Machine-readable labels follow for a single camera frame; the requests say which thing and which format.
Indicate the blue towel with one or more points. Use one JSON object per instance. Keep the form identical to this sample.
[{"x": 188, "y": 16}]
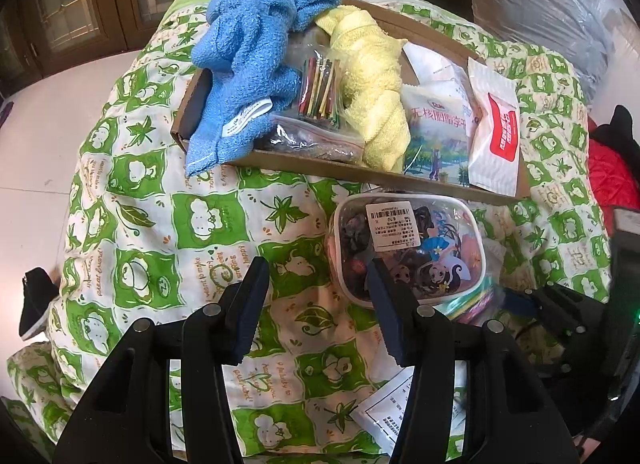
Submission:
[{"x": 240, "y": 69}]

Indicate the clear plastic food container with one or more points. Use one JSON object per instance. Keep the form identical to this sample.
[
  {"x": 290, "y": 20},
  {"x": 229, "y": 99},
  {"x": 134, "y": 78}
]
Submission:
[{"x": 425, "y": 244}]

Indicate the dark contents zip bag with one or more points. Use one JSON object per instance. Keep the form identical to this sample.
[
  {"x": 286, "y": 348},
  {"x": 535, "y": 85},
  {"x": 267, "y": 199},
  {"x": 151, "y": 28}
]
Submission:
[{"x": 310, "y": 146}]

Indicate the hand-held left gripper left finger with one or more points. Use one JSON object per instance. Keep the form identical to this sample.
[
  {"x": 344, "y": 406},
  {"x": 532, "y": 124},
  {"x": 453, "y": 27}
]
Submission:
[{"x": 247, "y": 314}]

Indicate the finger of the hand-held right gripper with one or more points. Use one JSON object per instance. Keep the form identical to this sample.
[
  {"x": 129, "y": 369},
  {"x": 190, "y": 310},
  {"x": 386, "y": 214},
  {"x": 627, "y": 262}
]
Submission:
[{"x": 525, "y": 301}]

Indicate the cardboard box tray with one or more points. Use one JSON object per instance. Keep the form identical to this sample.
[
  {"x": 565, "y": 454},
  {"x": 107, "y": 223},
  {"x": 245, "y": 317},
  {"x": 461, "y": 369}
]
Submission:
[{"x": 310, "y": 165}]

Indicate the green and white printed blanket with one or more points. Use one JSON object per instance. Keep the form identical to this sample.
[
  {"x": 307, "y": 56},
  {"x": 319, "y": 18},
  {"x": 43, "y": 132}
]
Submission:
[{"x": 160, "y": 224}]

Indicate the clear plastic bag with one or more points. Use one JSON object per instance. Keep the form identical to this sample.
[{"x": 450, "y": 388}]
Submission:
[{"x": 550, "y": 4}]

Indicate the bag of coloured sticks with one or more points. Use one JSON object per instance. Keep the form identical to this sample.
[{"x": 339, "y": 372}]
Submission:
[{"x": 317, "y": 89}]

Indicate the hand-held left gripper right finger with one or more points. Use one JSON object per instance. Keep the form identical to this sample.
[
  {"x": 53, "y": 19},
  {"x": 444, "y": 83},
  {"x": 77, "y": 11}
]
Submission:
[{"x": 390, "y": 314}]

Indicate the black cloth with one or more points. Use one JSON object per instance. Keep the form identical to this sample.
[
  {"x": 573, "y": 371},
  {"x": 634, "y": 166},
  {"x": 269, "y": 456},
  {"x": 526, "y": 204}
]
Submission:
[{"x": 622, "y": 126}]

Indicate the red cloth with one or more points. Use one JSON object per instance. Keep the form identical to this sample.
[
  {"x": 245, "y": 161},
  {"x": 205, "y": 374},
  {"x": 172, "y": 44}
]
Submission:
[{"x": 610, "y": 174}]

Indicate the yellow towel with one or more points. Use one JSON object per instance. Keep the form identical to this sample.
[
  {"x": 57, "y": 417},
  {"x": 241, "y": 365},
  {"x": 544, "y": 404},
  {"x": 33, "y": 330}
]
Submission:
[{"x": 370, "y": 89}]

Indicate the landscape print snack packet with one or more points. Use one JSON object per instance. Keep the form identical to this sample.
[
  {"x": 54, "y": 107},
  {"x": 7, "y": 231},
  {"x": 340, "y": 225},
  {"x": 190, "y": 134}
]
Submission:
[{"x": 440, "y": 144}]

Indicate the white packet with red label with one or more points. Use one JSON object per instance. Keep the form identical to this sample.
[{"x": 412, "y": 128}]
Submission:
[{"x": 500, "y": 134}]

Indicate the white gauze packet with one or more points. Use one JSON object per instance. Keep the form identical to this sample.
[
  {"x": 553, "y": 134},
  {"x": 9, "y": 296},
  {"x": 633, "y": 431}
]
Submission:
[{"x": 430, "y": 66}]

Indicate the wooden glass door cabinet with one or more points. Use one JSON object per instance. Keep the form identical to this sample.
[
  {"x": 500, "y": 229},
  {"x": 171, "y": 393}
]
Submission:
[{"x": 100, "y": 4}]

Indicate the black shoe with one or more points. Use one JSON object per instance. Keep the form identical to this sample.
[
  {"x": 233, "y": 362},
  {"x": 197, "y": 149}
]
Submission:
[{"x": 35, "y": 299}]

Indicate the white packet with text frame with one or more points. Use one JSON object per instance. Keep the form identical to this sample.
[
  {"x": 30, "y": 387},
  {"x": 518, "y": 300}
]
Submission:
[{"x": 385, "y": 409}]

